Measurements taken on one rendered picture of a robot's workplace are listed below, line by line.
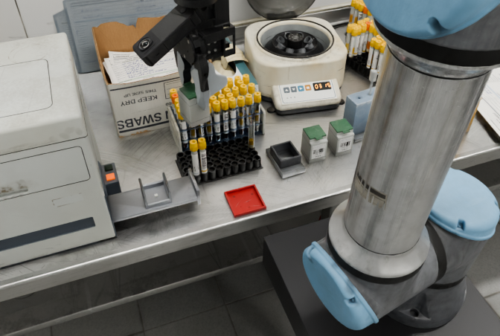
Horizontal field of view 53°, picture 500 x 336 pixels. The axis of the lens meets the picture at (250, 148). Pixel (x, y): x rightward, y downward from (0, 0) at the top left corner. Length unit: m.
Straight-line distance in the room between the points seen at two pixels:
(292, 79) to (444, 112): 0.85
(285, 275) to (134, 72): 0.70
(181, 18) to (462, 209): 0.49
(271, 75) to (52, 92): 0.56
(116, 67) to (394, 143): 0.99
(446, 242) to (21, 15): 1.13
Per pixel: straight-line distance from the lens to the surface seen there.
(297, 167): 1.08
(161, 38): 0.82
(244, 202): 1.02
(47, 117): 0.81
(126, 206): 1.00
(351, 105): 1.15
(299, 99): 1.23
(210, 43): 0.85
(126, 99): 1.15
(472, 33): 0.37
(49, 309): 1.70
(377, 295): 0.61
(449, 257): 0.68
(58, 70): 0.91
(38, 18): 1.43
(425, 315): 0.82
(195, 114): 0.91
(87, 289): 1.70
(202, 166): 1.04
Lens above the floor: 1.64
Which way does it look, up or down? 42 degrees down
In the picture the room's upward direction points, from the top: straight up
